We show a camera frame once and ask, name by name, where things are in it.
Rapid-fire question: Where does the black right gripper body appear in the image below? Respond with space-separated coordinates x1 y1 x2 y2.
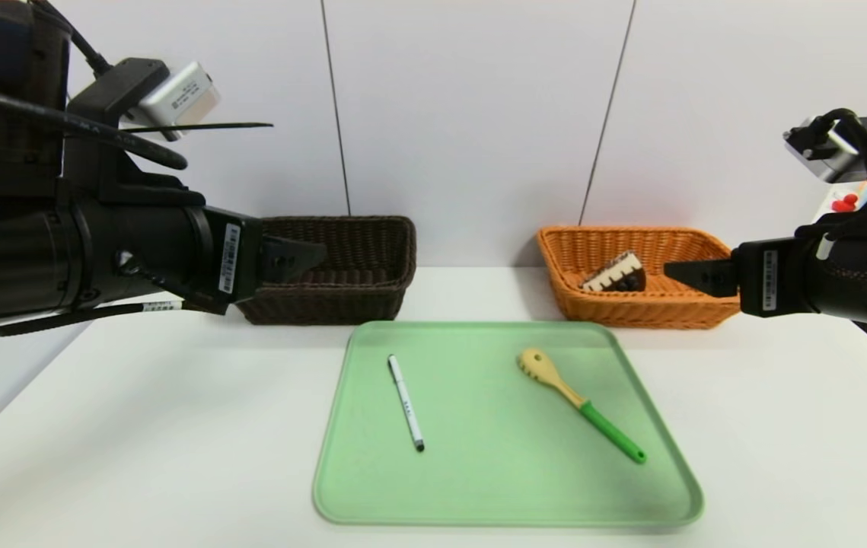
732 237 867 330

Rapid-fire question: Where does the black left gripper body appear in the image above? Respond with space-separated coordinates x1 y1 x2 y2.
71 195 265 316

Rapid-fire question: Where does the chocolate blueberry cake slice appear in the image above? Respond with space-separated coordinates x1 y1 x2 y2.
580 251 646 293

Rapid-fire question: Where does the white marker pen black cap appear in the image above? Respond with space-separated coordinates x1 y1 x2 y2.
388 355 426 453

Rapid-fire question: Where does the yellow spoon green handle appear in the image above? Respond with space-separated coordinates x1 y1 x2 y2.
518 349 648 465

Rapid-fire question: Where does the dark brown wicker basket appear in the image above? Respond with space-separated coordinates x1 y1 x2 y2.
239 216 416 327

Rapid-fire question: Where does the orange wicker basket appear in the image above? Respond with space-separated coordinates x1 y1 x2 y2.
537 226 742 330

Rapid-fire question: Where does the white side table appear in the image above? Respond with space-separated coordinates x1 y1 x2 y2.
833 183 867 215

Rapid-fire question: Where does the light green plastic tray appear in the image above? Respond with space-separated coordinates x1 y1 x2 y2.
313 320 704 527

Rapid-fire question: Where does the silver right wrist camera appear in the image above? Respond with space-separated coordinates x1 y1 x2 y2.
783 116 860 183

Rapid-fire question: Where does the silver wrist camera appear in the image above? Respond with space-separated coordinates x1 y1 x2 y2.
783 116 860 183
129 62 221 142

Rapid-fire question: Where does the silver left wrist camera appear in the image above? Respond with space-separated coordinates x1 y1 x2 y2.
129 62 221 142

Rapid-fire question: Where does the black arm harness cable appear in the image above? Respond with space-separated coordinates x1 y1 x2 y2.
0 78 189 170

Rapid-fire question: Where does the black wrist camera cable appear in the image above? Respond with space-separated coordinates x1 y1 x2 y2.
26 0 114 77

